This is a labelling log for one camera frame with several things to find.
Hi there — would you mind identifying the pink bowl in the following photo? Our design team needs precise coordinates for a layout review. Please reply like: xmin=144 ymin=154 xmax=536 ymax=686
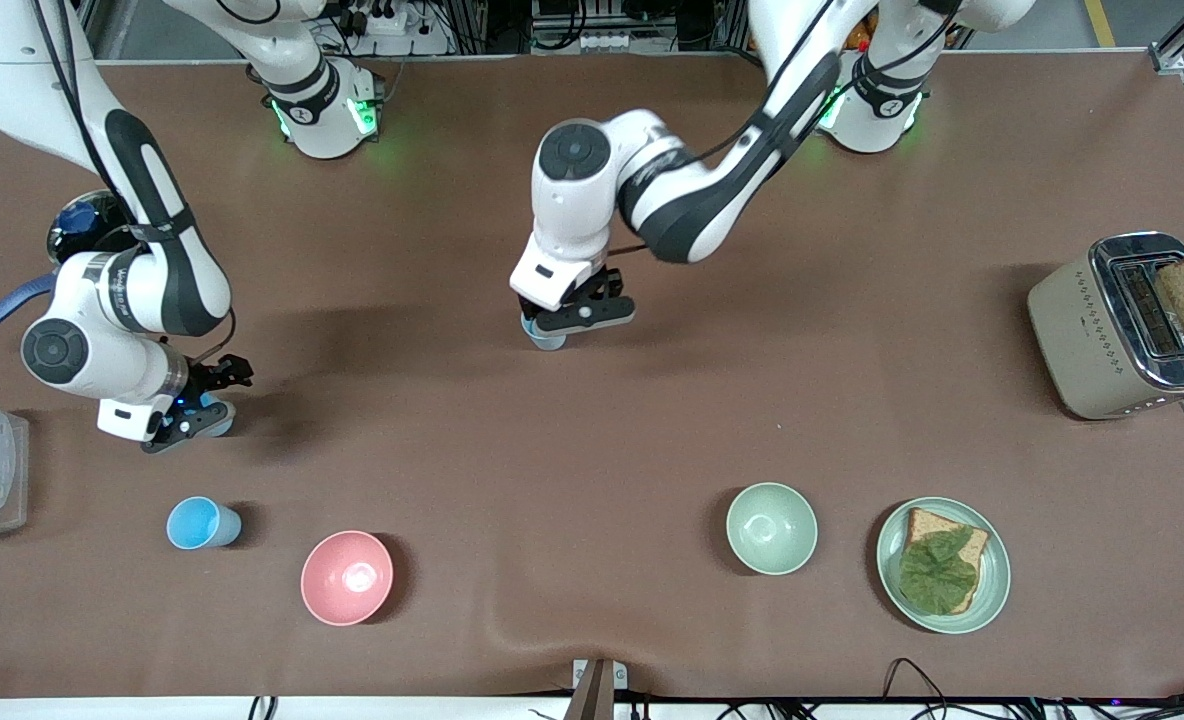
xmin=300 ymin=530 xmax=395 ymax=628

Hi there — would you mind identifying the pale green bowl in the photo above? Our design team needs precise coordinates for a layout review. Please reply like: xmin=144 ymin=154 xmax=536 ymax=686
xmin=725 ymin=482 xmax=819 ymax=577

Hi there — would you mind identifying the white power strip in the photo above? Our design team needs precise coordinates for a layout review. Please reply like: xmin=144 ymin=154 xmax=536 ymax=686
xmin=340 ymin=0 xmax=450 ymax=58

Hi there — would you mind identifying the green lettuce leaf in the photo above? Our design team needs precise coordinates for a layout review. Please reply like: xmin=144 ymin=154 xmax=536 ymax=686
xmin=898 ymin=528 xmax=980 ymax=613

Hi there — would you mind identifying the beige and chrome toaster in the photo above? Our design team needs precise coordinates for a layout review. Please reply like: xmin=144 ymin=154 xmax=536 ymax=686
xmin=1027 ymin=232 xmax=1184 ymax=421

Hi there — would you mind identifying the pale green plate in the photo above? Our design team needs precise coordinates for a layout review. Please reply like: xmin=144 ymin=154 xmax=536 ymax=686
xmin=875 ymin=497 xmax=1012 ymax=635

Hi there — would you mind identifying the grey metal camera mount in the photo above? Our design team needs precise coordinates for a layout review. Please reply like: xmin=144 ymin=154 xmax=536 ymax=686
xmin=564 ymin=657 xmax=629 ymax=720

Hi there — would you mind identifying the thin black cable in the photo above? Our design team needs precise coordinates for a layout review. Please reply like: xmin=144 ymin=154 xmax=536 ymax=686
xmin=882 ymin=657 xmax=953 ymax=720

